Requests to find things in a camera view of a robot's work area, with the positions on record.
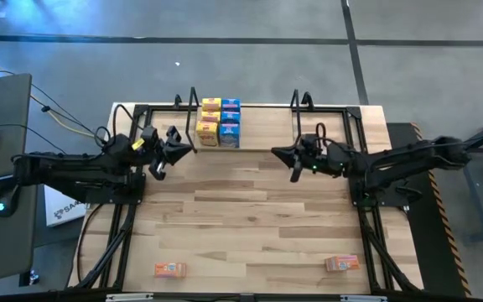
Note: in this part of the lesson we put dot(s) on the white paper sign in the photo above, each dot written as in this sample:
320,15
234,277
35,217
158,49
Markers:
61,211

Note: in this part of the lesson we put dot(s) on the yellow cereal box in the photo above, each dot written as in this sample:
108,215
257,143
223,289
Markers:
207,133
211,104
210,116

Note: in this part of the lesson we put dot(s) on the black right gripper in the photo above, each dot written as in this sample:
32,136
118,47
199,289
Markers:
321,157

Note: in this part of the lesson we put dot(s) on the grey desk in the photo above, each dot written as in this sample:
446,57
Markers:
2,109

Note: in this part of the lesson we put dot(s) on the wooden shelf black metal frame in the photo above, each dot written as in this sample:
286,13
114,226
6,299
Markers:
262,128

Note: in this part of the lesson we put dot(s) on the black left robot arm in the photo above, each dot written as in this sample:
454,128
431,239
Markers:
78,168

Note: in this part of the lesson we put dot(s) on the black computer mouse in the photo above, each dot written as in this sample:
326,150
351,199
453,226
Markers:
7,200

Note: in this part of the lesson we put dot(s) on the yellow tape label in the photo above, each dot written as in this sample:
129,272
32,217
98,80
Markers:
138,144

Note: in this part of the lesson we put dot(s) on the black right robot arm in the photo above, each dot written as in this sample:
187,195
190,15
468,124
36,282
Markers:
413,157

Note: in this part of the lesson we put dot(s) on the blue cereal box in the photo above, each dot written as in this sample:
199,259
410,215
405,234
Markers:
230,117
231,104
229,135

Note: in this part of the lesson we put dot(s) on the silver metal bracket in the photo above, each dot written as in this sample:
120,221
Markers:
129,297
363,298

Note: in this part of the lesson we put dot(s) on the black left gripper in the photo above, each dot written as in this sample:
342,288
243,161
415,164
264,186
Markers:
164,157

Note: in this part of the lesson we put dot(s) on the black metal table frame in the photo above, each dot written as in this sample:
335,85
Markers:
352,113

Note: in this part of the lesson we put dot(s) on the small metal clamp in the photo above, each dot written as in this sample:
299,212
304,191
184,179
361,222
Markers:
29,277

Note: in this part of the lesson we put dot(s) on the orange cereal box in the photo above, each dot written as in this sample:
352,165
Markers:
170,270
342,263

